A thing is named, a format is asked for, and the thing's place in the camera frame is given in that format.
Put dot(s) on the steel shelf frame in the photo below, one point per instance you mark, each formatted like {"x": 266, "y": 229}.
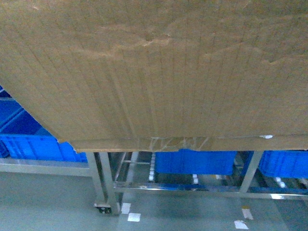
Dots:
{"x": 114, "y": 174}

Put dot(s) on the large cardboard box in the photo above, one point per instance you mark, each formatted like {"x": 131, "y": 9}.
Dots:
{"x": 160, "y": 75}

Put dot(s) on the blue plastic bin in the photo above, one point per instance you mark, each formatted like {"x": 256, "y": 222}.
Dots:
{"x": 187, "y": 161}
{"x": 22, "y": 137}
{"x": 284, "y": 164}

